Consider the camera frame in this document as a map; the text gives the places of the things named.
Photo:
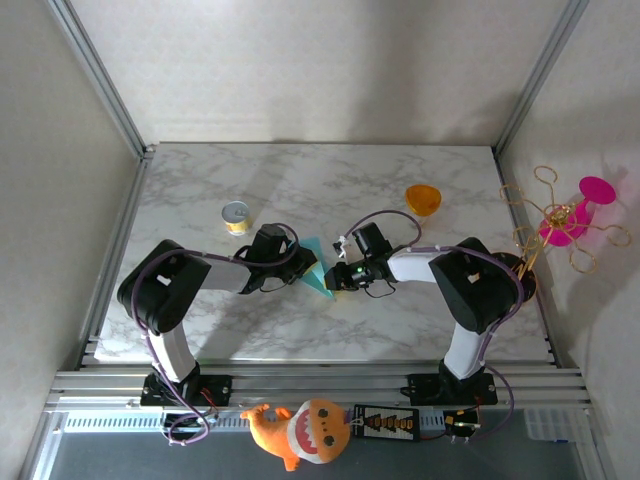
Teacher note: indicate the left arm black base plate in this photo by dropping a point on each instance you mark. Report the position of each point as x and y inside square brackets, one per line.
[220, 387]

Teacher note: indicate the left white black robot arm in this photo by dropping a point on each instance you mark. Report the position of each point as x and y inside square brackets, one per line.
[225, 272]

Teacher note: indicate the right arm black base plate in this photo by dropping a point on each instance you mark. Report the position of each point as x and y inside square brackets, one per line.
[425, 390]

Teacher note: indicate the silver yellow tin can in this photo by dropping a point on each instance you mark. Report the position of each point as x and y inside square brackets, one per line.
[236, 212]

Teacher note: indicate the orange shark plush toy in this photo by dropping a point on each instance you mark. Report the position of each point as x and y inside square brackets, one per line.
[280, 435]

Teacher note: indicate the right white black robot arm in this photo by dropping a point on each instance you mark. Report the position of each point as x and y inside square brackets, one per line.
[415, 265]

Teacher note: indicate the orange translucent cup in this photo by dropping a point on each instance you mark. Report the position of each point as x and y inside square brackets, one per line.
[422, 199]

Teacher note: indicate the aluminium side rail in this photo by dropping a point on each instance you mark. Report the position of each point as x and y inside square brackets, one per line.
[117, 255]
[532, 240]

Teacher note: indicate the black yellow power connector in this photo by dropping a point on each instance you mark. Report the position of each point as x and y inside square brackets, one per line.
[457, 420]

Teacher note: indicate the black yellow label plate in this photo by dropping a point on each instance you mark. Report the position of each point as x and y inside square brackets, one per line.
[385, 422]

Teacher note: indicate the wide aluminium frame rail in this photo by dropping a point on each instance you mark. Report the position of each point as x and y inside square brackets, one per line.
[320, 382]

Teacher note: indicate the clear plastic organizer box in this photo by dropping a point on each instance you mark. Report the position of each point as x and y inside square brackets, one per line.
[550, 425]

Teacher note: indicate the aluminium frame post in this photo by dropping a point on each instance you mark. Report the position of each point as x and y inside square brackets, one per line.
[540, 75]
[100, 75]

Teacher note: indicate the pink plastic wine glass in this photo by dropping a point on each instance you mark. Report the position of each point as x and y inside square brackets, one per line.
[597, 190]

